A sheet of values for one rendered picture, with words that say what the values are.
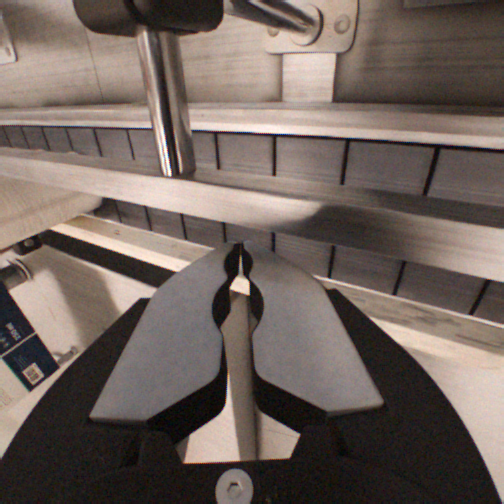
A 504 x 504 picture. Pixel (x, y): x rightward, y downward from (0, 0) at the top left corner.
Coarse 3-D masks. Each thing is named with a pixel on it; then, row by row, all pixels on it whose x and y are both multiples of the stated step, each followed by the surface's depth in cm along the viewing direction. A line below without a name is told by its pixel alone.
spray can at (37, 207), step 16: (0, 176) 18; (0, 192) 18; (16, 192) 18; (32, 192) 19; (48, 192) 20; (64, 192) 21; (80, 192) 22; (0, 208) 17; (16, 208) 18; (32, 208) 19; (48, 208) 20; (64, 208) 21; (80, 208) 23; (0, 224) 18; (16, 224) 18; (32, 224) 19; (48, 224) 21; (0, 240) 18; (16, 240) 19
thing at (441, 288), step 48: (0, 144) 29; (48, 144) 25; (96, 144) 22; (144, 144) 19; (240, 144) 16; (288, 144) 15; (336, 144) 13; (384, 144) 12; (432, 144) 15; (432, 192) 12; (480, 192) 12; (192, 240) 22; (240, 240) 19; (288, 240) 18; (384, 288) 16; (432, 288) 15; (480, 288) 13
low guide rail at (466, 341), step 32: (64, 224) 24; (96, 224) 23; (160, 256) 19; (192, 256) 18; (352, 288) 15; (384, 320) 13; (416, 320) 13; (448, 320) 13; (448, 352) 12; (480, 352) 11
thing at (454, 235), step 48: (96, 192) 11; (144, 192) 9; (192, 192) 8; (240, 192) 8; (288, 192) 7; (336, 192) 7; (384, 192) 7; (336, 240) 7; (384, 240) 6; (432, 240) 6; (480, 240) 5
